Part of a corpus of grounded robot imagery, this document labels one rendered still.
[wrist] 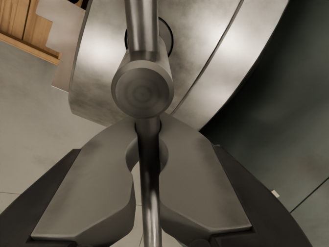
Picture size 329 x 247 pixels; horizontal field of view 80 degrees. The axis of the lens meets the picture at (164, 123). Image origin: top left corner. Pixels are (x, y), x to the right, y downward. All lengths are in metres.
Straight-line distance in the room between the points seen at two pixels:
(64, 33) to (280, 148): 0.27
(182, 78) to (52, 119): 1.57
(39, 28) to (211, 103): 0.45
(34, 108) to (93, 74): 1.54
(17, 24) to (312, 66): 0.54
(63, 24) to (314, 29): 0.26
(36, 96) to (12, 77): 0.18
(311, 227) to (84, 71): 0.29
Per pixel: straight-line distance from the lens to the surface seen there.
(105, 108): 0.19
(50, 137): 1.78
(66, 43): 0.29
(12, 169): 2.10
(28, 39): 0.57
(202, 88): 0.17
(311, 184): 0.25
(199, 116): 0.18
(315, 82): 0.20
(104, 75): 0.17
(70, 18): 0.29
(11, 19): 0.57
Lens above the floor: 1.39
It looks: 62 degrees down
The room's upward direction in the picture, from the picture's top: 169 degrees clockwise
